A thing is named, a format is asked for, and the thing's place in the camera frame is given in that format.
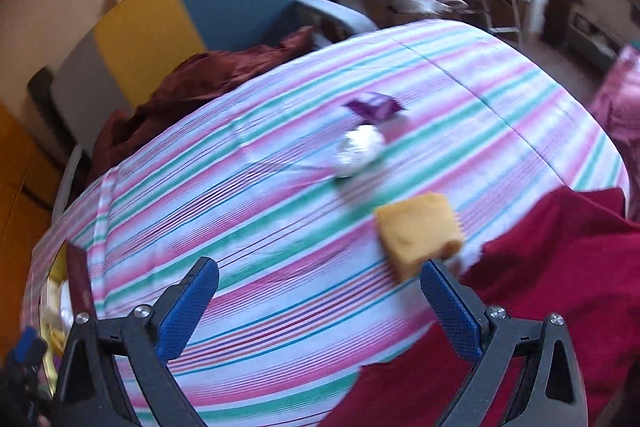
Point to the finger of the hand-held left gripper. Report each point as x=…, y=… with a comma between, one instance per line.
x=27, y=347

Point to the person's red garment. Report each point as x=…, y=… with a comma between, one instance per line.
x=550, y=267

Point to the pink blanket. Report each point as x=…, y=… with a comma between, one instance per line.
x=620, y=107

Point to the yellow sponge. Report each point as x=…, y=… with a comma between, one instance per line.
x=415, y=232

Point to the maroon jacket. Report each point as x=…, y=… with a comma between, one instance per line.
x=200, y=82

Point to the maroon box with gold interior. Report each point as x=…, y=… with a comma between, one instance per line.
x=80, y=282

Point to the white crumpled ball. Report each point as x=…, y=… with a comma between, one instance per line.
x=357, y=149

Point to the striped tablecloth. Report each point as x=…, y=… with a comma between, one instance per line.
x=280, y=217

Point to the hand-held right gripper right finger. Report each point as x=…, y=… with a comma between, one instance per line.
x=452, y=307

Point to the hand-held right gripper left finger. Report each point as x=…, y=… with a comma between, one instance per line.
x=185, y=312

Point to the purple snack packet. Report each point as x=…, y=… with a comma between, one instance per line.
x=375, y=107

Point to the wooden wardrobe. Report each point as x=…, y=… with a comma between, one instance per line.
x=20, y=207

